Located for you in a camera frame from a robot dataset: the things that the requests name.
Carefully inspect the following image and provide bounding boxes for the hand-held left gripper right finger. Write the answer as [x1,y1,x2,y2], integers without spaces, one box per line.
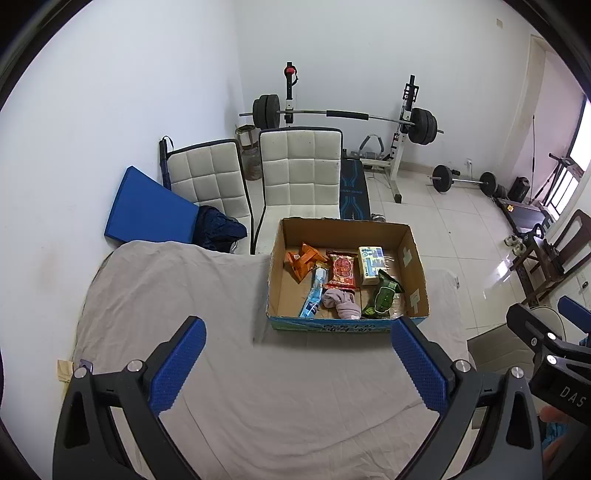
[390,318,543,480]

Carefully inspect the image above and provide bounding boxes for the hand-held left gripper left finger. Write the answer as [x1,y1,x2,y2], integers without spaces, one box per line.
[53,316,207,480]

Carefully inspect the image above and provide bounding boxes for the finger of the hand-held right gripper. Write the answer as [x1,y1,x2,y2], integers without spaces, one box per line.
[505,302,591,366]
[558,295,591,332]

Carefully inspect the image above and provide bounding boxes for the green wet wipes pack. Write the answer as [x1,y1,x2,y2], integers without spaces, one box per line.
[361,269,405,319]

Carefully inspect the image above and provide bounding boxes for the grey pink socks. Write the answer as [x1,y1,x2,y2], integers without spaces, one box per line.
[322,287,361,320]

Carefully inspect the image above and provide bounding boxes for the printed cardboard box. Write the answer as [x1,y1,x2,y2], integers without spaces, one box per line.
[265,217,430,333]

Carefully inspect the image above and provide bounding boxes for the white blue tissue pack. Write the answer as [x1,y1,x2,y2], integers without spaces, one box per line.
[358,246,389,287]

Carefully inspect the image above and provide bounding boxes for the red snack packet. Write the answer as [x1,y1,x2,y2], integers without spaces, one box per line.
[325,249,360,291]

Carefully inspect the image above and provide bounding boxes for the blue long packet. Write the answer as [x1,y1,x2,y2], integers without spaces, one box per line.
[299,267,329,318]

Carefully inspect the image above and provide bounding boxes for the orange snack packet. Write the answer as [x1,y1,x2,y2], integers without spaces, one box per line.
[299,242,329,271]
[285,250,308,283]

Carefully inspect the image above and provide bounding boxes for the person's right hand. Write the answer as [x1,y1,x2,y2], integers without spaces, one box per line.
[540,405,572,424]

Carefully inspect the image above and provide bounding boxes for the dark wooden chair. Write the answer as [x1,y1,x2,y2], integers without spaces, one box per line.
[512,209,591,305]

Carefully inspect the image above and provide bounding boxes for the grey table cloth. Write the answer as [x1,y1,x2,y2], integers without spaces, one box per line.
[69,240,472,480]

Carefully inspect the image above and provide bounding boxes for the black treadmill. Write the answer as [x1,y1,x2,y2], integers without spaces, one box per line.
[493,185,559,232]

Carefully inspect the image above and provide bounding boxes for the black metal stand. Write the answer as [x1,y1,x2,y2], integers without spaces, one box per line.
[530,115,583,208]

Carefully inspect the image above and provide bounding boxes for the dark blue jacket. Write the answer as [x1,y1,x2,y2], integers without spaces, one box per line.
[196,205,247,254]

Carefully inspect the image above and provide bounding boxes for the blue foam mat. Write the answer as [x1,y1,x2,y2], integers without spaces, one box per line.
[103,166,200,244]

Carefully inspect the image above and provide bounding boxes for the short barbell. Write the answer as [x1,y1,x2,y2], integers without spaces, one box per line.
[429,165,497,197]

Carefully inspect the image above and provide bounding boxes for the window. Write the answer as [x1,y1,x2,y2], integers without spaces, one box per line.
[570,99,591,176]

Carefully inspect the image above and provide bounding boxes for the black blue weight bench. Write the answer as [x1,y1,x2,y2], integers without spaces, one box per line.
[339,157,372,221]

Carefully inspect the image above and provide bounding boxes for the white padded chair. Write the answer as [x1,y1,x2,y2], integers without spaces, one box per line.
[166,138,254,229]
[250,127,345,256]

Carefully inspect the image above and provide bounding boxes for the black blue rod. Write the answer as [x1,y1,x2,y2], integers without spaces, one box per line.
[160,136,172,190]

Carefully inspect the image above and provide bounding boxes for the white barbell rack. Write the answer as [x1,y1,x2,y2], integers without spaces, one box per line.
[281,61,419,204]

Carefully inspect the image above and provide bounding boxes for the long barbell with black plates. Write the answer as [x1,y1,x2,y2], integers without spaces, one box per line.
[239,93,445,146]

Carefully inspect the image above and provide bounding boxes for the grey curved handle bar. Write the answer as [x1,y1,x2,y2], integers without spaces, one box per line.
[359,135,386,160]

